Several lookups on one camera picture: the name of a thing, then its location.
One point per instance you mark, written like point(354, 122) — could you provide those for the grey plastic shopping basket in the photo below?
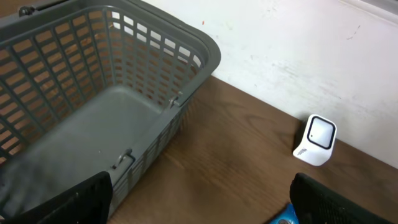
point(89, 87)

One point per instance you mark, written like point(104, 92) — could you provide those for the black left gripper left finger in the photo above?
point(86, 202)

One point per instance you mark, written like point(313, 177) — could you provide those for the blue Oreo cookie pack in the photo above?
point(287, 216)

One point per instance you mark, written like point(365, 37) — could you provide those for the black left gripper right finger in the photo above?
point(341, 202)

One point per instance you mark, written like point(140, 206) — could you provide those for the white barcode scanner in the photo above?
point(314, 140)

